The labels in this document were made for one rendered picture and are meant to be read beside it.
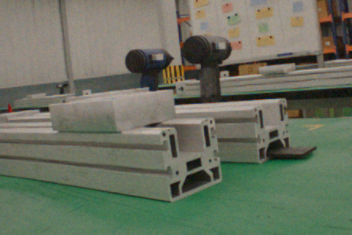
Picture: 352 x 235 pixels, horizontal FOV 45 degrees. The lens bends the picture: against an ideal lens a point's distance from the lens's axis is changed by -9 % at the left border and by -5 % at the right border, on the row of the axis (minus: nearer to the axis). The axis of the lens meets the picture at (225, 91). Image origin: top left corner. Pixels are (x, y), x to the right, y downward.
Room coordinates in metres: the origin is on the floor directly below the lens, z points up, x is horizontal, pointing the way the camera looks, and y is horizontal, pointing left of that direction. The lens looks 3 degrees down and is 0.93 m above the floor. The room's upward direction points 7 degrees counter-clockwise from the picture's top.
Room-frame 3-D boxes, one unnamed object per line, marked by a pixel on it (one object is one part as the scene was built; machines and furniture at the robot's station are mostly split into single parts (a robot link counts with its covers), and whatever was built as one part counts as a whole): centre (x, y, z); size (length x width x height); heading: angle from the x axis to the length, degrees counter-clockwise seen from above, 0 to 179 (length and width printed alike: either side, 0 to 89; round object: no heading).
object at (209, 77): (0.98, 0.01, 0.89); 0.20 x 0.08 x 0.22; 157
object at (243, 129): (0.92, 0.25, 0.82); 0.80 x 0.10 x 0.09; 53
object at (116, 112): (0.61, 0.17, 0.87); 0.16 x 0.11 x 0.07; 53
